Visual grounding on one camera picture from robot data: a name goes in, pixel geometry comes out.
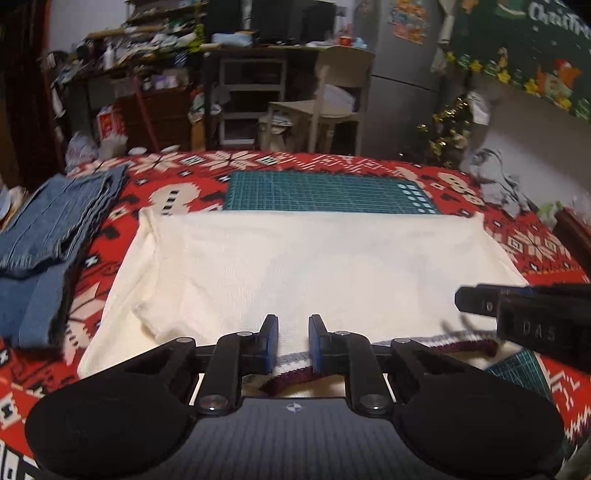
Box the white knit v-neck sweater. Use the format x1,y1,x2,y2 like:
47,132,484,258
77,208,525,382

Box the dark wooden side table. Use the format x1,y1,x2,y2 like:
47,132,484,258
553,207,591,274

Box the green cutting mat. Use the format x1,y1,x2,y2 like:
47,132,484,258
223,171,551,399

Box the grey crumpled garment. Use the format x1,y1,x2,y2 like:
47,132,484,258
468,148,530,219

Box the small decorated christmas tree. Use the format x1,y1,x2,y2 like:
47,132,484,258
417,94,473,170

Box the white ceramic bowl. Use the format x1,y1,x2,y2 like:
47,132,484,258
160,145,180,154

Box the red patterned christmas blanket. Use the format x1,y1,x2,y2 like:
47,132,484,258
1,151,586,479

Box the folded blue jeans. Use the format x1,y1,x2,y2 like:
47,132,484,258
1,164,126,350

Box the brown wooden drawer cabinet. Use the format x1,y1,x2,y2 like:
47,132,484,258
115,88,191,153

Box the white drawer shelf unit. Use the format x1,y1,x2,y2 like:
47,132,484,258
218,55,287,149

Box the beige plastic chair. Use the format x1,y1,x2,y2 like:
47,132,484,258
260,46,375,156

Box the white plastic bag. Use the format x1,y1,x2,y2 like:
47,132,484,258
65,131,99,171

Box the dark cluttered desk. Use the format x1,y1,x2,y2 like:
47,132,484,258
50,27,352,153

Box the grey refrigerator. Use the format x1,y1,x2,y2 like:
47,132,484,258
353,1,445,159

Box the green christmas wall banner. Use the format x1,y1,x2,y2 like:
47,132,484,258
447,0,590,122

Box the red handled broom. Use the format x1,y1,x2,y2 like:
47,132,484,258
132,75,159,152

